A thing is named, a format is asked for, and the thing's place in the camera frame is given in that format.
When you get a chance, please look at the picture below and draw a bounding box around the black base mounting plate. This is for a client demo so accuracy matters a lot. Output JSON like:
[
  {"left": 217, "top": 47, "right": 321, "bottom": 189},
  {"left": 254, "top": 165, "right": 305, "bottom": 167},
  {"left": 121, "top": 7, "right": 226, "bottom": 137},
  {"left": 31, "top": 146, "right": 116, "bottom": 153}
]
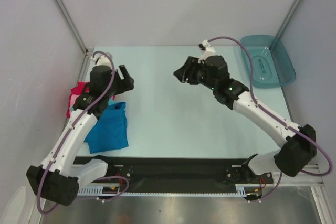
[{"left": 73, "top": 157, "right": 274, "bottom": 194}]

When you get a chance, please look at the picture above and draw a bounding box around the folded red t shirt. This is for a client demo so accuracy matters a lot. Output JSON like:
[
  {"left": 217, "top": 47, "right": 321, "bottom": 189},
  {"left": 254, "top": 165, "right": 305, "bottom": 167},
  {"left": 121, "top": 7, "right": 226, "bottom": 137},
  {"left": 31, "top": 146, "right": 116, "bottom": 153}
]
[{"left": 66, "top": 82, "right": 89, "bottom": 119}]

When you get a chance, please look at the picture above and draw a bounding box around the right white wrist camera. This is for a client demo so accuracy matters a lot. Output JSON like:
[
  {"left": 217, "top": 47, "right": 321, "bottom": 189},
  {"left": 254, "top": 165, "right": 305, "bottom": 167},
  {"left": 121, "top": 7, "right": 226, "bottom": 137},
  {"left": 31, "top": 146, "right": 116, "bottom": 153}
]
[{"left": 198, "top": 40, "right": 216, "bottom": 63}]

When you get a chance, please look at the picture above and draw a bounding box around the left aluminium corner post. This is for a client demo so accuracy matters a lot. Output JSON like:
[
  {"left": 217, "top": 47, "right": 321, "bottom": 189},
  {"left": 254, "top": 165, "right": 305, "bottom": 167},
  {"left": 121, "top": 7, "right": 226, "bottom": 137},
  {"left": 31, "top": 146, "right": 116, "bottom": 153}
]
[{"left": 53, "top": 0, "right": 89, "bottom": 56}]

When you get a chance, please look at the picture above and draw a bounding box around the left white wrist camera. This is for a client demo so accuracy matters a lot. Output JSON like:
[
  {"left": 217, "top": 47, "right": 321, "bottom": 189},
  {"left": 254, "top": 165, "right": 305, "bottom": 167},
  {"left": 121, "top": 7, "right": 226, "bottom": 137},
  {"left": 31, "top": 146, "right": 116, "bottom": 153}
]
[{"left": 90, "top": 53, "right": 112, "bottom": 68}]

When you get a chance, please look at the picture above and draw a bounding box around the folded pink t shirt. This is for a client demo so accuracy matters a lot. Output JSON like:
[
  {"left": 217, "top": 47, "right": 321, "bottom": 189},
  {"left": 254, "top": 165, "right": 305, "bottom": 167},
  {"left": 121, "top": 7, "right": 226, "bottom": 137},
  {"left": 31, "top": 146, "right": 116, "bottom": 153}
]
[{"left": 69, "top": 94, "right": 79, "bottom": 107}]

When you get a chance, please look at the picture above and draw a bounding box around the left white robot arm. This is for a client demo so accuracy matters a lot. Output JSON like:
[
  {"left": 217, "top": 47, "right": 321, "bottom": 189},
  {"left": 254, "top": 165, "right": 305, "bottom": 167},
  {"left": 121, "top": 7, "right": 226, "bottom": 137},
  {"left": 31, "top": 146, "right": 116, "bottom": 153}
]
[{"left": 26, "top": 65, "right": 134, "bottom": 206}]

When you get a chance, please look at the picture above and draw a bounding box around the aluminium front frame rail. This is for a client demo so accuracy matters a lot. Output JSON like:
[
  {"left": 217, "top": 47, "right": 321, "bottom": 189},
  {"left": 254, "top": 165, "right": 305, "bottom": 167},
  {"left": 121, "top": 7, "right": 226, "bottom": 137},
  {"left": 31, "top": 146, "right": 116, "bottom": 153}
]
[{"left": 271, "top": 165, "right": 324, "bottom": 187}]

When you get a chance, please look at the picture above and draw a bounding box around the light blue cable duct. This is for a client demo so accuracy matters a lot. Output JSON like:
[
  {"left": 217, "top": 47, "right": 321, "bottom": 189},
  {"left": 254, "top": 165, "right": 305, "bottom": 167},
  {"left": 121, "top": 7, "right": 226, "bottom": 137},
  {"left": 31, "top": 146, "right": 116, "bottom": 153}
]
[{"left": 77, "top": 185, "right": 103, "bottom": 196}]

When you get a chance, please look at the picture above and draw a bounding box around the right aluminium corner post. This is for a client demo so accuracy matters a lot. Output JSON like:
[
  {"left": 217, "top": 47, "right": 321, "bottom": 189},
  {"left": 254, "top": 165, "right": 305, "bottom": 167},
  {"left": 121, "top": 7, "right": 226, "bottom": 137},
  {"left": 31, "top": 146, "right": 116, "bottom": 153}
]
[{"left": 276, "top": 0, "right": 303, "bottom": 40}]

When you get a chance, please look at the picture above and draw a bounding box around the aluminium corner post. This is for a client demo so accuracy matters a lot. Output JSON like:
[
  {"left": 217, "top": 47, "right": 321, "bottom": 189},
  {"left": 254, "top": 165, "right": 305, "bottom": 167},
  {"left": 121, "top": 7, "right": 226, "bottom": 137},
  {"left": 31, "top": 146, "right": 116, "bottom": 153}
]
[
  {"left": 53, "top": 0, "right": 89, "bottom": 56},
  {"left": 276, "top": 0, "right": 303, "bottom": 40}
]

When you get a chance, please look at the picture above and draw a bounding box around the blue t shirt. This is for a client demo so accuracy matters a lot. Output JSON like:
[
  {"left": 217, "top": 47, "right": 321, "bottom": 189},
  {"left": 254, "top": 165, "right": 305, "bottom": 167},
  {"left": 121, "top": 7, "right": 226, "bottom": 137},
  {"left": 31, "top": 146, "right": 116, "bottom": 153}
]
[{"left": 85, "top": 102, "right": 129, "bottom": 154}]

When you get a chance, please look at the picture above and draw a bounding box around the right light cable duct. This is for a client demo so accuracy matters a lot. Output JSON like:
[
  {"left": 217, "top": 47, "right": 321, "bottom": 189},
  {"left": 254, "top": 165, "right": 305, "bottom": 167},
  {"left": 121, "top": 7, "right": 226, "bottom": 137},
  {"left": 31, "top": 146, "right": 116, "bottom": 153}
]
[{"left": 236, "top": 184, "right": 263, "bottom": 197}]

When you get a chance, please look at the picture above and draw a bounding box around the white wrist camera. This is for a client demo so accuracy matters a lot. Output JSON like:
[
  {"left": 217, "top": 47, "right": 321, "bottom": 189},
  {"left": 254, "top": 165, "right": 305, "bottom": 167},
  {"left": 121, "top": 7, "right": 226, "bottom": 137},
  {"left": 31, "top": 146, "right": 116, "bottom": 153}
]
[
  {"left": 198, "top": 40, "right": 216, "bottom": 63},
  {"left": 90, "top": 53, "right": 112, "bottom": 68}
]

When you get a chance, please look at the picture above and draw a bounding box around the teal transparent plastic bin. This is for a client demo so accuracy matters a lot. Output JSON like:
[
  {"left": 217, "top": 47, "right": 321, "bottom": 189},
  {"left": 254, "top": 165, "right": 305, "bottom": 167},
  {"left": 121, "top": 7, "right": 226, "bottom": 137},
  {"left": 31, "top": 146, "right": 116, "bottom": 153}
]
[{"left": 240, "top": 35, "right": 296, "bottom": 89}]

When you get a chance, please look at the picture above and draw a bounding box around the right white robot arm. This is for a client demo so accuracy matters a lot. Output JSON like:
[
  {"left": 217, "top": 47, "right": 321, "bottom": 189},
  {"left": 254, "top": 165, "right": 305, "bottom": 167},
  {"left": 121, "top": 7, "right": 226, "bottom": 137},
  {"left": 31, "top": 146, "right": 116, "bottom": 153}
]
[{"left": 173, "top": 55, "right": 317, "bottom": 183}]

